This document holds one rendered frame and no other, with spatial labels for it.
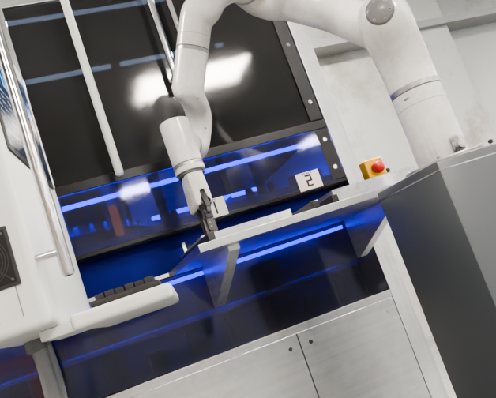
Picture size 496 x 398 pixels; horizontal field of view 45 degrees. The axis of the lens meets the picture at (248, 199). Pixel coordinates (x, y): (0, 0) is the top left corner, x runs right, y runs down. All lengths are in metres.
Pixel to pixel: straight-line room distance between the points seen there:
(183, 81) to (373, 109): 3.58
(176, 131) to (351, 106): 3.49
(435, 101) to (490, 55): 4.66
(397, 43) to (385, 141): 3.65
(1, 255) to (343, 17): 0.96
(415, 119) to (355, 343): 0.81
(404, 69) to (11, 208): 0.90
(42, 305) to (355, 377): 1.07
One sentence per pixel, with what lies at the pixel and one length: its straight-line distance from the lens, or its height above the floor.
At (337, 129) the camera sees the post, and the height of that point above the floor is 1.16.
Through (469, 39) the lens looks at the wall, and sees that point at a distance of 6.01.
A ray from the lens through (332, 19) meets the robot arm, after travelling 1.54.
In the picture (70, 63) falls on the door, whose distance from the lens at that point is 1.97.
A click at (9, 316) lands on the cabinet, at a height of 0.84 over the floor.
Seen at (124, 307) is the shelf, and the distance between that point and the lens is 1.17.
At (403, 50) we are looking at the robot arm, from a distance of 1.43.
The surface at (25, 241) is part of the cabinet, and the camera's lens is 1.21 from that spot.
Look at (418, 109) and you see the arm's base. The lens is 1.41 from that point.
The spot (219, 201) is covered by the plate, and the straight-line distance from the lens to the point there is 1.85.
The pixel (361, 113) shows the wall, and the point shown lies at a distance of 5.04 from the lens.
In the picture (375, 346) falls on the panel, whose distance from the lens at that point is 1.97.
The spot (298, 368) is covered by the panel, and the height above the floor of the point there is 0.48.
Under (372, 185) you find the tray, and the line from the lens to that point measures 1.62.
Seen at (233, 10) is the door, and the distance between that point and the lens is 2.15.
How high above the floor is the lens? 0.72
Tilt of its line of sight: 9 degrees up
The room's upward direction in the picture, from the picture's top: 19 degrees counter-clockwise
